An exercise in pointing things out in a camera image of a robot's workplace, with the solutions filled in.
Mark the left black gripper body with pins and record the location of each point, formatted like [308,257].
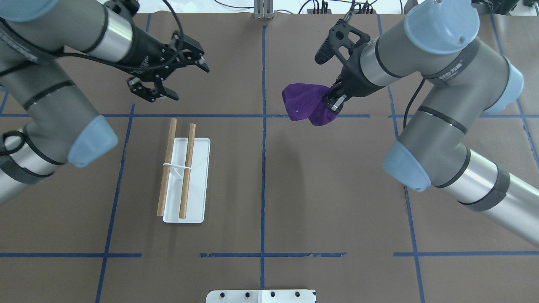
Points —
[142,53]

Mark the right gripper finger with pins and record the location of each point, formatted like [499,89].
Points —
[334,104]

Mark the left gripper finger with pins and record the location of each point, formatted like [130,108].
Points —
[151,94]
[193,59]

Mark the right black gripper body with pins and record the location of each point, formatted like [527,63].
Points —
[353,82]

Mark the purple towel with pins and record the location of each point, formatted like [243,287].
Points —
[304,102]

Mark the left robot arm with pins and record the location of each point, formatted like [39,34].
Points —
[65,126]

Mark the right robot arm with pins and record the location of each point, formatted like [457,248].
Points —
[438,39]

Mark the rear wooden rack rod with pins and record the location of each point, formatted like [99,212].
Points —
[166,167]

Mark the wooden rack rod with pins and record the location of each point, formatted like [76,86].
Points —
[166,167]
[187,171]

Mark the front wooden rack rod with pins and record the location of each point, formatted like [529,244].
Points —
[187,171]

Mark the white rack base tray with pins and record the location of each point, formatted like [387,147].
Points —
[198,182]

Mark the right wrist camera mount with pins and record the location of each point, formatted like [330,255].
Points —
[343,41]

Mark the white rack wire stand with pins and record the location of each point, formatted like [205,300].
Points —
[177,170]

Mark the aluminium frame post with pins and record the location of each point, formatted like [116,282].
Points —
[263,9]

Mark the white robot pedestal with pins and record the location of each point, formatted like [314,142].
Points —
[262,296]

